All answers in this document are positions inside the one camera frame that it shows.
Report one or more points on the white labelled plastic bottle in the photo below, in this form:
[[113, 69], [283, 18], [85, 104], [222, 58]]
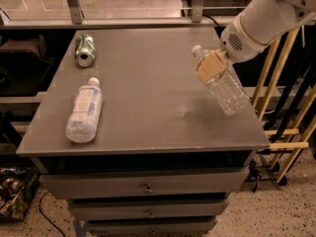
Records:
[[83, 121]]

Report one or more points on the top grey drawer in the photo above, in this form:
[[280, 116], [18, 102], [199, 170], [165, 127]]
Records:
[[160, 183]]

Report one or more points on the bottom grey drawer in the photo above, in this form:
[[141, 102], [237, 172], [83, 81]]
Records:
[[150, 226]]

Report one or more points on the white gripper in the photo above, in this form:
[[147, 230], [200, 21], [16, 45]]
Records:
[[237, 45]]

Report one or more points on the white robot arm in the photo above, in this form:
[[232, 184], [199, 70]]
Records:
[[253, 30]]

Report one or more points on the crushed green soda can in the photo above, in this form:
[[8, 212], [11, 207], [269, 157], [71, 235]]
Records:
[[85, 51]]

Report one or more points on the grey drawer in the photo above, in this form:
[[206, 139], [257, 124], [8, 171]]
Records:
[[160, 183], [150, 226], [150, 209]]

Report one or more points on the clear water bottle red label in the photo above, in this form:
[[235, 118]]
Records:
[[224, 88]]

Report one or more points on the grey metal railing frame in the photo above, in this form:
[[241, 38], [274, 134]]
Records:
[[90, 14]]

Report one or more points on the middle grey drawer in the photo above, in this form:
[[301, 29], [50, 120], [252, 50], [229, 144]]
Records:
[[150, 209]]

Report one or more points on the box of snack packets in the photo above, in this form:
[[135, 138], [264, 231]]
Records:
[[18, 187]]

